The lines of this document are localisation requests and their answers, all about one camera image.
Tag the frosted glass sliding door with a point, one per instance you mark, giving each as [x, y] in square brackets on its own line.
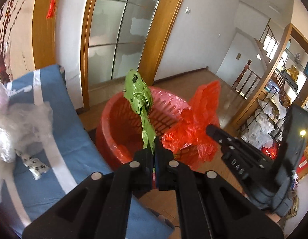
[118, 35]

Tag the blue white striped tablecloth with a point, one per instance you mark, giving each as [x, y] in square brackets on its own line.
[70, 154]

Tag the light green paw-print bag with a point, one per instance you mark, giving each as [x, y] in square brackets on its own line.
[140, 98]

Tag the glass vase with red branches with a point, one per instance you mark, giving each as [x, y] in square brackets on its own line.
[8, 15]

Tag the clear white plastic bag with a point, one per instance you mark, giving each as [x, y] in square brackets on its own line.
[23, 127]

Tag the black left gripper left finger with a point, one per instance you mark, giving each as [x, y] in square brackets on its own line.
[99, 206]

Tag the pink basket with red liner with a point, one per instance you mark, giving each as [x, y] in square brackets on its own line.
[119, 133]

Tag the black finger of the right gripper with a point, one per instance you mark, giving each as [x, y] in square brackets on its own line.
[218, 135]

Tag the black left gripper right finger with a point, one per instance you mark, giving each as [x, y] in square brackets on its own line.
[209, 206]

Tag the red plastic bag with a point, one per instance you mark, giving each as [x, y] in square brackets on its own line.
[187, 139]

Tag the white paw-print bag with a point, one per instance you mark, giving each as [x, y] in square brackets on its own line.
[34, 165]

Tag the wooden stair railing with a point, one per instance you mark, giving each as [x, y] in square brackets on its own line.
[246, 81]

